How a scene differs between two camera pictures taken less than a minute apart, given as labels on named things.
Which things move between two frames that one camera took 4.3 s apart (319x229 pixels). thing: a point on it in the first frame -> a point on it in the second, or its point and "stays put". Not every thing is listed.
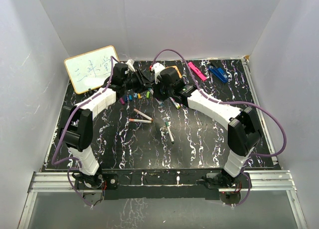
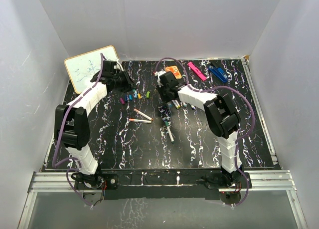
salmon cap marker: (139, 120) stays put
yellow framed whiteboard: (90, 70) stays put
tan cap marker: (143, 114) stays put
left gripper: (142, 81) -> (130, 85)
